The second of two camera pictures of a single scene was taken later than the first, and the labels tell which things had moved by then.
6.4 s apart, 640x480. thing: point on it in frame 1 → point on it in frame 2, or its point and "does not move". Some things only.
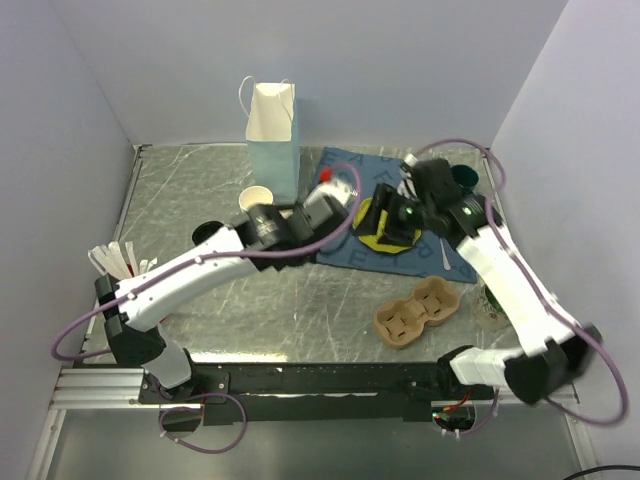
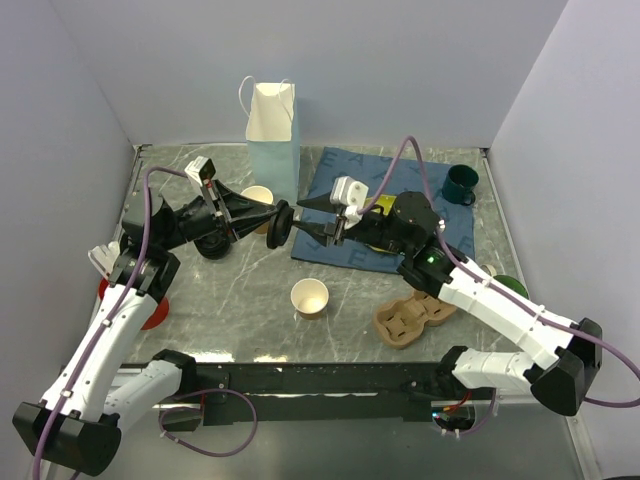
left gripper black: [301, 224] → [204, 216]
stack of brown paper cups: [254, 195] does not move
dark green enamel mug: [465, 175] does not move
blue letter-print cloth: [355, 175] does not move
